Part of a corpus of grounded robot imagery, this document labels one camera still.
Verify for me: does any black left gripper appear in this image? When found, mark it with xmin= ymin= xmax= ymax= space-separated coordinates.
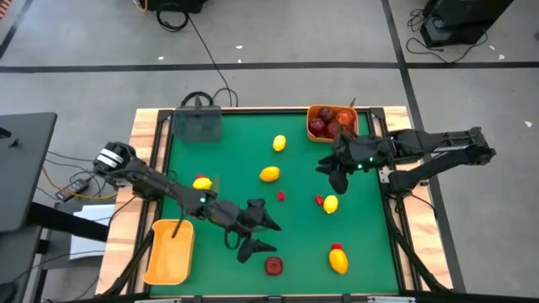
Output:
xmin=205 ymin=199 xmax=282 ymax=263

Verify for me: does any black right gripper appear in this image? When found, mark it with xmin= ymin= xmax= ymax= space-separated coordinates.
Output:
xmin=316 ymin=133 xmax=395 ymax=196

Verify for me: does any orange-red apple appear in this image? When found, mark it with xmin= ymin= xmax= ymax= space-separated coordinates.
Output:
xmin=334 ymin=109 xmax=357 ymax=131

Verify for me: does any large orange-yellow lemon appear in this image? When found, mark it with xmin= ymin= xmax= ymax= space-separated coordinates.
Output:
xmin=328 ymin=247 xmax=350 ymax=275

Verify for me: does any orange plastic basket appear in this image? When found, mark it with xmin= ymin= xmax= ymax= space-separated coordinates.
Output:
xmin=306 ymin=104 xmax=360 ymax=144

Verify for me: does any green table mat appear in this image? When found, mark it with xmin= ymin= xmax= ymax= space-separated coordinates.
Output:
xmin=149 ymin=111 xmax=399 ymax=296

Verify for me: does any yellow-orange plastic basket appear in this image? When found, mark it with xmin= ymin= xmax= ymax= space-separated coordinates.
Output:
xmin=141 ymin=218 xmax=196 ymax=286

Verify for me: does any grey translucent plastic basket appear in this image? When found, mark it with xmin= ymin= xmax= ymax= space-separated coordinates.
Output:
xmin=171 ymin=104 xmax=223 ymax=144

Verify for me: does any white paper sheet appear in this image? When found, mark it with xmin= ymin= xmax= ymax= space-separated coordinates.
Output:
xmin=69 ymin=204 xmax=117 ymax=261

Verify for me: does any black power adapter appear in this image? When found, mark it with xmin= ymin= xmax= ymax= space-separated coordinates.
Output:
xmin=54 ymin=178 xmax=92 ymax=202

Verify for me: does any black equipment case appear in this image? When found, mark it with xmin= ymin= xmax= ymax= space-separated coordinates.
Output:
xmin=419 ymin=0 xmax=515 ymax=48

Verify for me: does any black floor box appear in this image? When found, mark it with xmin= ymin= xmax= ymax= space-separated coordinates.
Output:
xmin=145 ymin=0 xmax=210 ymax=13

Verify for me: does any black side desk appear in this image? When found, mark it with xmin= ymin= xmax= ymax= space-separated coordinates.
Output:
xmin=0 ymin=112 xmax=110 ymax=243

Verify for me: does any black aluminium table frame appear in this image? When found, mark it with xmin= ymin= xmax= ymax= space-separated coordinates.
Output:
xmin=100 ymin=107 xmax=454 ymax=303

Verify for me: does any long black floor cable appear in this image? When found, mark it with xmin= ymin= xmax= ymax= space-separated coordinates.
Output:
xmin=187 ymin=14 xmax=235 ymax=109

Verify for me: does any yellow floor cable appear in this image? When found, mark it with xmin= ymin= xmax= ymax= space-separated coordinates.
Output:
xmin=40 ymin=167 xmax=119 ymax=201

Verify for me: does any coiled black cable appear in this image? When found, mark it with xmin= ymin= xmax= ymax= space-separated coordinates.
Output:
xmin=155 ymin=7 xmax=190 ymax=33

